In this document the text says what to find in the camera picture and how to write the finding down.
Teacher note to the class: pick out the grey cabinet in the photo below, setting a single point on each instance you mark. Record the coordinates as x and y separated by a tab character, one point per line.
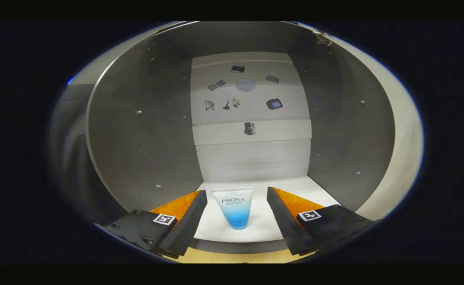
137	138

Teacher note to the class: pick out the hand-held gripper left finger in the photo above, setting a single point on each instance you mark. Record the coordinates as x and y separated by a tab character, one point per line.
186	221

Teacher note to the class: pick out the white and blue tube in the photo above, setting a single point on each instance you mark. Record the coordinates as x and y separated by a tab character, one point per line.
235	213

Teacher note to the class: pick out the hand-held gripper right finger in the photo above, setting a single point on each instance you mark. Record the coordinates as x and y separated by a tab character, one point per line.
285	221

